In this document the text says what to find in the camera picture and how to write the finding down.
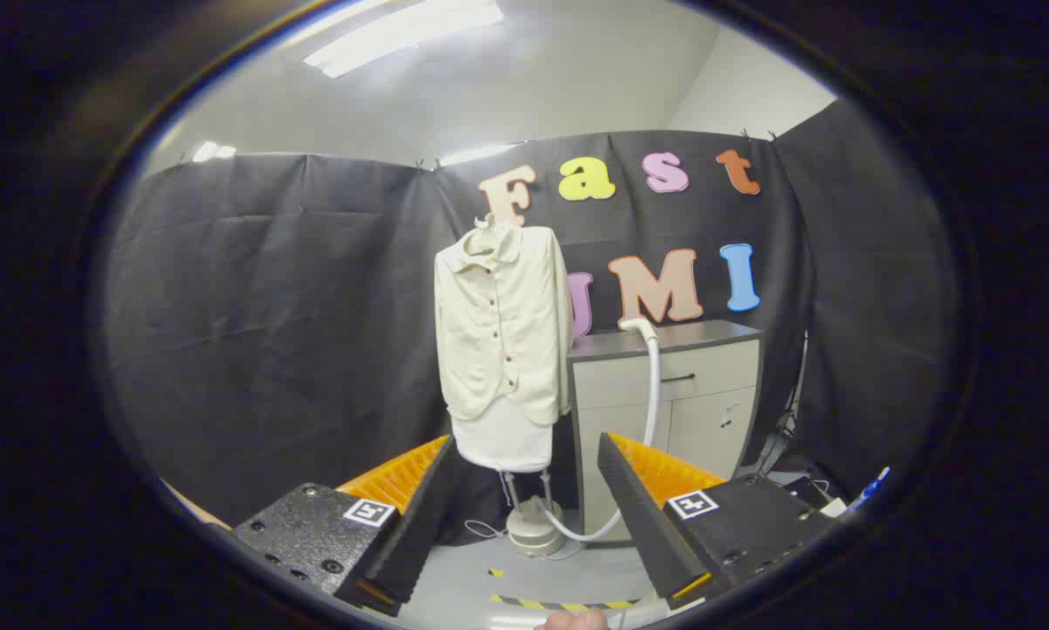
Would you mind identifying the white steamer ironing board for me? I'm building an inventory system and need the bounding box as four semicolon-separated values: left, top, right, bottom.
451;398;556;473

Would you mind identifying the cream button shirt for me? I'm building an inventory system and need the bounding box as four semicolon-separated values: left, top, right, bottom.
434;223;575;427

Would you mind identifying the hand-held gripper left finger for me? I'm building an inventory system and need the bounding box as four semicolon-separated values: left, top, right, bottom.
231;435;459;618

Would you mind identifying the garment steamer base with pole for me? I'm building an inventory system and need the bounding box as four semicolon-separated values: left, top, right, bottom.
501;468;569;558

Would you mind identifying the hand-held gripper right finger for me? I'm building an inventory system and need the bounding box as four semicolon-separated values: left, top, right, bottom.
596;432;840;612

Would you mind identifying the blue pen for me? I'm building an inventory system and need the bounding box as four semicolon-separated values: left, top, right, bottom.
846;466;892;514

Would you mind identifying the yellow black floor tape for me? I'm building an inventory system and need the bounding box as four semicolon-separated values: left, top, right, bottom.
489;594;635;612

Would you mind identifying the grey cabinet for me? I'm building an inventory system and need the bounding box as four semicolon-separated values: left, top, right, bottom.
566;319;764;543

